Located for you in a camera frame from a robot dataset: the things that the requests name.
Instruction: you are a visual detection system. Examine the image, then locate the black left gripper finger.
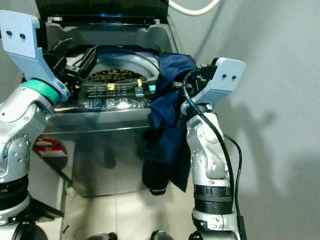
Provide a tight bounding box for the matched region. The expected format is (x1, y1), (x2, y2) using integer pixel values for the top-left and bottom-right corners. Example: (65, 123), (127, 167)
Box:
(52, 37), (75, 65)
(75, 44), (100, 80)

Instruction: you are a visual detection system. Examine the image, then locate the black robot left leg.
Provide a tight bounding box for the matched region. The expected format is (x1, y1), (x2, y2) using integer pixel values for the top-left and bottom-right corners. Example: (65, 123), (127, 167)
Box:
(87, 232), (117, 240)

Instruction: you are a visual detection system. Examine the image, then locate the black robot right leg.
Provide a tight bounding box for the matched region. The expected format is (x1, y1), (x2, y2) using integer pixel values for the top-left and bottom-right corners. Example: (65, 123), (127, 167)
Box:
(150, 230), (177, 240)

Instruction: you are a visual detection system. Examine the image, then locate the white hose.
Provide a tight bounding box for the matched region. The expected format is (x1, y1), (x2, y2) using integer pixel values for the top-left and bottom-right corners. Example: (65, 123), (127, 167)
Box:
(167, 0), (222, 16)

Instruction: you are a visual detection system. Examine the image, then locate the red sticker label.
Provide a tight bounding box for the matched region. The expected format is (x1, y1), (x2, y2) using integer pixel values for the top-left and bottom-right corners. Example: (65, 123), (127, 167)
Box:
(32, 137), (68, 158)

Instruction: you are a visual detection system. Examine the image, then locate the navy blue garment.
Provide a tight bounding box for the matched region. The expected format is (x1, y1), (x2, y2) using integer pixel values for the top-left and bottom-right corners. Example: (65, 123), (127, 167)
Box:
(141, 52), (198, 196)

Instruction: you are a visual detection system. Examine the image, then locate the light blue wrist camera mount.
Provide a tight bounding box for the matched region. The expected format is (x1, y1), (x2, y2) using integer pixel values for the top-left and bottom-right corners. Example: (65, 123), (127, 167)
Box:
(0, 10), (71, 103)
(182, 56), (247, 113)

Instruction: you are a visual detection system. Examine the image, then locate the brown patterned laundry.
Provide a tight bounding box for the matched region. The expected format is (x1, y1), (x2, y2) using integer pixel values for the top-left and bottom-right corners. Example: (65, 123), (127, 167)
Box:
(87, 68), (143, 83)

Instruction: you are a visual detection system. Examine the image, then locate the dark washing machine lid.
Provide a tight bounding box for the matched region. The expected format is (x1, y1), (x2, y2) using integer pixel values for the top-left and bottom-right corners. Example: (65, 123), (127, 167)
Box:
(35, 0), (170, 23)

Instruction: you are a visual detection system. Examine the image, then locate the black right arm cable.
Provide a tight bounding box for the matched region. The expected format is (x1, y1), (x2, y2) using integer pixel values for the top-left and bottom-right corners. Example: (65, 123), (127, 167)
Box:
(181, 69), (248, 240)

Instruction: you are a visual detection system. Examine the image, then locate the black robot leg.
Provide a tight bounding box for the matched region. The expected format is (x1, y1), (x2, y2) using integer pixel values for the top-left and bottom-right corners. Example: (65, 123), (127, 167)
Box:
(150, 230), (177, 240)
(87, 232), (117, 240)

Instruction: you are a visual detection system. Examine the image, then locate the grey top-loading washing machine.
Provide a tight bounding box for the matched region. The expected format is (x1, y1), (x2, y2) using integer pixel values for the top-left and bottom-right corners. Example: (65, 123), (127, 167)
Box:
(30, 15), (186, 198)

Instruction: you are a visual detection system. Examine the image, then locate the light blue right wrist camera mount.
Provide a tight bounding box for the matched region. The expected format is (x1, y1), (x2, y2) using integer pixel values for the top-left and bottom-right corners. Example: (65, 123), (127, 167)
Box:
(182, 56), (247, 113)

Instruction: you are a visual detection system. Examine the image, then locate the light blue left wrist camera mount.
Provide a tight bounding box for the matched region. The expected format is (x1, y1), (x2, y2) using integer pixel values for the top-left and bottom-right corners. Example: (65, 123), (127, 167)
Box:
(0, 10), (71, 103)

